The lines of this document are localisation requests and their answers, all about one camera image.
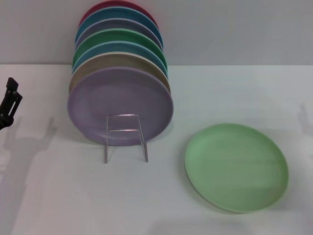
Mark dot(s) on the slate grey plate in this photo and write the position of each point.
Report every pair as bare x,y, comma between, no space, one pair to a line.
122,24

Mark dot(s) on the beige plate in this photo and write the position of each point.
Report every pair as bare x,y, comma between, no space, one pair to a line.
117,61

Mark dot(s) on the dark teal blue plate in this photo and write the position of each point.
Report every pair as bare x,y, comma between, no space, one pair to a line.
122,13

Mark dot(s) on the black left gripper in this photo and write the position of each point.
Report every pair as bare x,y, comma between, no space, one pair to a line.
4,122

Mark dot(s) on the light green plate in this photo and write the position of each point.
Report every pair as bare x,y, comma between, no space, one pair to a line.
234,169

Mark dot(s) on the lavender plate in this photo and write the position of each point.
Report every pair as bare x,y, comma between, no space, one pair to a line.
97,98

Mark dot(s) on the dark green plate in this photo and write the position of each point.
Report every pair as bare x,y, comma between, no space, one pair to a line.
122,35

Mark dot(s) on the light teal plate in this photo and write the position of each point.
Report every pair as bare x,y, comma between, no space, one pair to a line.
122,47

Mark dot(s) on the maroon red plate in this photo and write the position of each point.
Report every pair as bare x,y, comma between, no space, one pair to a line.
122,3

